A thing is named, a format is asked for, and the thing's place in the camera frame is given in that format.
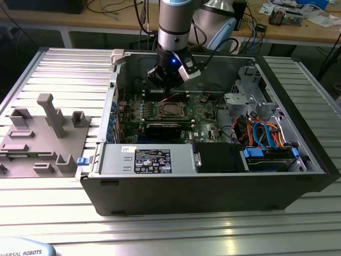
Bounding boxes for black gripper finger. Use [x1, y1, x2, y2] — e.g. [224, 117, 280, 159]
[146, 66, 172, 94]

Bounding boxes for metal wire locking lever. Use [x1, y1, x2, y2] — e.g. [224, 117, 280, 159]
[158, 93, 180, 103]

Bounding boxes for silver topped CPU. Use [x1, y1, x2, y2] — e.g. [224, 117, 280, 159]
[163, 102, 180, 115]

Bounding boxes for metal socket cover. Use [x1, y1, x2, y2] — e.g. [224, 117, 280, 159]
[158, 102, 187, 119]

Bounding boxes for black RAM slot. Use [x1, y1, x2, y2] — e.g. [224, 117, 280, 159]
[145, 95, 187, 102]
[143, 90, 189, 97]
[144, 119, 194, 127]

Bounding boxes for CPU socket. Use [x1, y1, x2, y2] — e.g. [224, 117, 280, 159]
[156, 102, 189, 120]

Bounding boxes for metal CPU cooler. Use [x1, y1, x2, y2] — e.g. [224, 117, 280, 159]
[268, 7, 285, 27]

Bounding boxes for pale grey case latch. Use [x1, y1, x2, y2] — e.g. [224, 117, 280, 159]
[110, 49, 126, 66]

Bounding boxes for black graphics card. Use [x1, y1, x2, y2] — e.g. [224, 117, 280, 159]
[140, 123, 184, 140]

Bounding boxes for green motherboard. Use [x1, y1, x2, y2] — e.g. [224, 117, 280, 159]
[118, 91, 228, 145]

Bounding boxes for silver metal drive cage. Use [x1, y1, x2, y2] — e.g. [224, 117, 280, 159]
[223, 66, 280, 118]

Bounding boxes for wooden desk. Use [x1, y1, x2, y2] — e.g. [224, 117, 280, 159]
[0, 0, 341, 46]

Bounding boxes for tall black box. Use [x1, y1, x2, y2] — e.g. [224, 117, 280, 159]
[233, 0, 248, 31]

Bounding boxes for grey power supply unit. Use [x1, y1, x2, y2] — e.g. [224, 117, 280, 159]
[100, 143, 197, 175]

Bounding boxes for black plastic shroud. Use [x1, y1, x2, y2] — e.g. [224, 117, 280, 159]
[193, 142, 250, 174]

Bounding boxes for black PC case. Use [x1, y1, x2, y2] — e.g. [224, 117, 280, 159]
[75, 49, 341, 217]

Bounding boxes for black box on desk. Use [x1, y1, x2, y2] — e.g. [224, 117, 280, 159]
[5, 0, 87, 14]

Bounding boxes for hard disk in blue carrier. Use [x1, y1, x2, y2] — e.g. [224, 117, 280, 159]
[241, 146, 299, 173]

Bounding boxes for grey electronic device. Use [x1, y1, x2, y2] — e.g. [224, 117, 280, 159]
[282, 10, 304, 27]

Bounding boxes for grey parts rack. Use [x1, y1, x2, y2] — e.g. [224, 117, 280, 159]
[0, 93, 93, 179]

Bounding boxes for blue cardboard box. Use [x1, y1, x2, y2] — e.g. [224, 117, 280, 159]
[296, 0, 331, 8]

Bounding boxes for white papers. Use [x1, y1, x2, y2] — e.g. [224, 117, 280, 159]
[306, 14, 340, 27]

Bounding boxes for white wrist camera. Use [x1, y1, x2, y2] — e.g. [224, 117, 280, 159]
[177, 52, 201, 82]

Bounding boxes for black camera cable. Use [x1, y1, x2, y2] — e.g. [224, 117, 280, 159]
[199, 37, 240, 71]

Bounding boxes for blue data wire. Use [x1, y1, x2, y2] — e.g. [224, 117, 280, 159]
[251, 120, 267, 149]
[261, 122, 277, 150]

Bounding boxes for orange wire bundle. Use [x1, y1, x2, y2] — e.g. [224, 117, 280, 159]
[238, 118, 288, 148]

